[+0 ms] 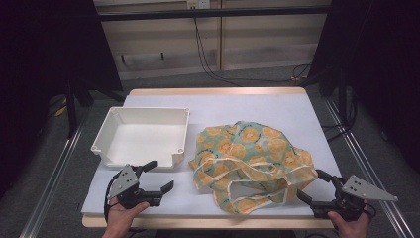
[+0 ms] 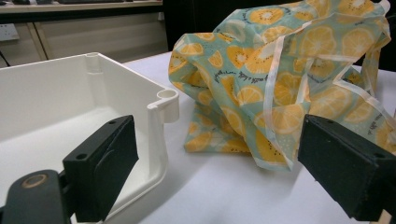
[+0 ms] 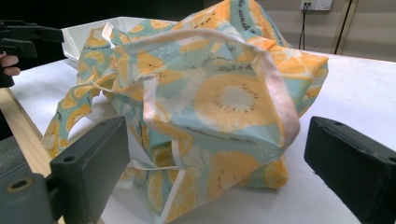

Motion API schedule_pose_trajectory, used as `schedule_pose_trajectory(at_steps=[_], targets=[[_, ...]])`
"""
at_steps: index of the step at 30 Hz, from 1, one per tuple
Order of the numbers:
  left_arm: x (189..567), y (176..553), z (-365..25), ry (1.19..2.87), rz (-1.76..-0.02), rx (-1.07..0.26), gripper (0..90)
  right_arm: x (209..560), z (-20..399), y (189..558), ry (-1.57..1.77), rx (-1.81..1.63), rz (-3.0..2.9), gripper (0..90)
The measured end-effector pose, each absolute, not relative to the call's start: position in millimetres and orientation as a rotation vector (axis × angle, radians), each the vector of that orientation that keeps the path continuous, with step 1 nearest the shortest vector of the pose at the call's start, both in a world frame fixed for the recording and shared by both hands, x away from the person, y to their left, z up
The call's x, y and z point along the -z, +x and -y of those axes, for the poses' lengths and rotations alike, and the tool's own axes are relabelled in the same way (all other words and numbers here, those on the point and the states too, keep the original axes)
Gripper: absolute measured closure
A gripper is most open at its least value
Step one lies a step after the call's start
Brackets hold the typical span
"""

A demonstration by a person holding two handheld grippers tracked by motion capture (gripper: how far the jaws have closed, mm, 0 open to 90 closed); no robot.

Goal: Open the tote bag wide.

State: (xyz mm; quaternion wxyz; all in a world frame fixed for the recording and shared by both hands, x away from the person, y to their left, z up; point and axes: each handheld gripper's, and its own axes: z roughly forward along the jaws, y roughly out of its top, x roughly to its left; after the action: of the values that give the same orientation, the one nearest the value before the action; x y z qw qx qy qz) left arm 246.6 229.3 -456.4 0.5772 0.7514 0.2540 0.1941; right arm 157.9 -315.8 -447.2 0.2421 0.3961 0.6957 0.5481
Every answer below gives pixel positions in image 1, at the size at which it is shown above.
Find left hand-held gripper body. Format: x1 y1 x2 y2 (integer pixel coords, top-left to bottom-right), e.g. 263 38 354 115
106 163 162 210

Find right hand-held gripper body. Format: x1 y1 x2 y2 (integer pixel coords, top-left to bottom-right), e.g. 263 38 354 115
311 174 399 223

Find white plastic box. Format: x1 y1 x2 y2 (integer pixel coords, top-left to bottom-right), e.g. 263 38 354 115
90 106 191 170

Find green orange-print cloth bag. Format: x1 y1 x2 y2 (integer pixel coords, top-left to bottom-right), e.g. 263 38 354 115
188 120 320 215

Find person's left hand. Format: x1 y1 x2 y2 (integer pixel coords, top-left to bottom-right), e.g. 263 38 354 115
102 197 152 238

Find person's right hand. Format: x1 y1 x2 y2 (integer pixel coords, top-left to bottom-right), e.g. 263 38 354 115
326 210 370 238

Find black tripod stand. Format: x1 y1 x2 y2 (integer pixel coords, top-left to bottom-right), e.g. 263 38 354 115
316 65 359 133

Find white table mat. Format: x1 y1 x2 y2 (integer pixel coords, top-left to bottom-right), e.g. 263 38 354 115
80 93 343 217

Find black curtain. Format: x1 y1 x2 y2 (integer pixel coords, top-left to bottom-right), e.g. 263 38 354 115
310 0 420 173
0 0 124 199

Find black horizontal bar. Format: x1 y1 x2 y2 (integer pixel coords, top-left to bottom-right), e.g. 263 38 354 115
98 5 331 23

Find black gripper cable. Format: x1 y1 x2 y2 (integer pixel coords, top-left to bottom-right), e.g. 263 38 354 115
363 201 378 220
103 172 121 223

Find metal floor rail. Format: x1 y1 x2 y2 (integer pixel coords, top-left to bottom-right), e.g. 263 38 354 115
325 98 414 238
19 122 85 238

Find black floor cables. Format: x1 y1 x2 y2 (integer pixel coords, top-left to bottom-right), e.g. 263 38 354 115
321 95 361 143

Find black wall cable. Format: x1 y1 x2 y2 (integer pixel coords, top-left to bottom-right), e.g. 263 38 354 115
192 17 313 87

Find white wall socket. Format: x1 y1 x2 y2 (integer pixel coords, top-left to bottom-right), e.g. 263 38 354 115
186 0 211 10

